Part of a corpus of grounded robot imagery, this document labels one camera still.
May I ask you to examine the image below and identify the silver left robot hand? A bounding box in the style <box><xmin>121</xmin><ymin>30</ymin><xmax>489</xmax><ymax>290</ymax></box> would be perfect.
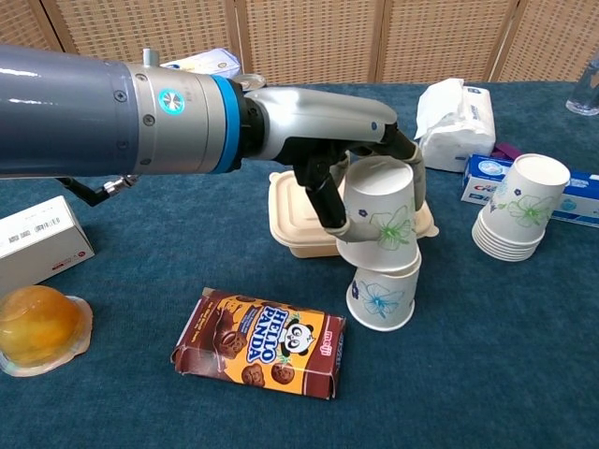
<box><xmin>241</xmin><ymin>86</ymin><xmax>427</xmax><ymax>244</ymax></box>

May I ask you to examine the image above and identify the white floral paper cup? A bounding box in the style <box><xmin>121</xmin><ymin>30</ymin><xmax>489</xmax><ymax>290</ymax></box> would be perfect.
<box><xmin>345</xmin><ymin>261</ymin><xmax>421</xmax><ymax>333</ymax></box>
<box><xmin>335</xmin><ymin>157</ymin><xmax>422</xmax><ymax>273</ymax></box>

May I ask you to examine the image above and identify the stack of floral paper cups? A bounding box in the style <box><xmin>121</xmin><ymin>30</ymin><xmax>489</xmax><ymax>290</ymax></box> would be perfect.
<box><xmin>471</xmin><ymin>152</ymin><xmax>572</xmax><ymax>262</ymax></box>

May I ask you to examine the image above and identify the beige lidded lunch box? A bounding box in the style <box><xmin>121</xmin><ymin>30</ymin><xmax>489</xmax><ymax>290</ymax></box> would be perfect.
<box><xmin>268</xmin><ymin>170</ymin><xmax>440</xmax><ymax>259</ymax></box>

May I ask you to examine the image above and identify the blue white tissue pack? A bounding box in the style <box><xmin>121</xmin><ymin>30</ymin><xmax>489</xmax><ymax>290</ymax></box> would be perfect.
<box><xmin>158</xmin><ymin>48</ymin><xmax>243</xmax><ymax>80</ymax></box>

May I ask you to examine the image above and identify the opened white tissue pack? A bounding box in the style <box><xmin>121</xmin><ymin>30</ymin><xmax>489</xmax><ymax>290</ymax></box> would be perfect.
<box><xmin>414</xmin><ymin>78</ymin><xmax>497</xmax><ymax>174</ymax></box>

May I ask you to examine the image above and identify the blue white toothpaste box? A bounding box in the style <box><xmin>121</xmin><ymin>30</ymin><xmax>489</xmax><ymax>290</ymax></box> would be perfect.
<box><xmin>460</xmin><ymin>153</ymin><xmax>599</xmax><ymax>229</ymax></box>

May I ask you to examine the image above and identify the small purple box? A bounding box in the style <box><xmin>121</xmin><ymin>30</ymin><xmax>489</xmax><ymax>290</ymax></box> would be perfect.
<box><xmin>491</xmin><ymin>141</ymin><xmax>520</xmax><ymax>161</ymax></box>

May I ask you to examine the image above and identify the brown Hello Panda box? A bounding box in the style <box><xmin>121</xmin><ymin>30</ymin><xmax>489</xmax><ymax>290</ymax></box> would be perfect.
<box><xmin>170</xmin><ymin>286</ymin><xmax>347</xmax><ymax>400</ymax></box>

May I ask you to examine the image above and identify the clear plastic water bottle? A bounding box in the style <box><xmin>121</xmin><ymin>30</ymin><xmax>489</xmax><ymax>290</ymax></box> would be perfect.
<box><xmin>564</xmin><ymin>51</ymin><xmax>599</xmax><ymax>117</ymax></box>

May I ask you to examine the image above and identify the dark teal table cloth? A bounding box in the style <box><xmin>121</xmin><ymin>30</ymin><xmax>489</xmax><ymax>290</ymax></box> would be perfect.
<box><xmin>0</xmin><ymin>81</ymin><xmax>599</xmax><ymax>449</ymax></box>

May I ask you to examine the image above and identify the white cardboard box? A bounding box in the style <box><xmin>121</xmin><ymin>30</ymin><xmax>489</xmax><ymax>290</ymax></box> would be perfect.
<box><xmin>0</xmin><ymin>195</ymin><xmax>95</xmax><ymax>294</ymax></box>

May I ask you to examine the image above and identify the orange fruit jelly cup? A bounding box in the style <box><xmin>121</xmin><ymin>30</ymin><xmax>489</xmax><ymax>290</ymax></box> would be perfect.
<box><xmin>0</xmin><ymin>284</ymin><xmax>94</xmax><ymax>378</ymax></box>

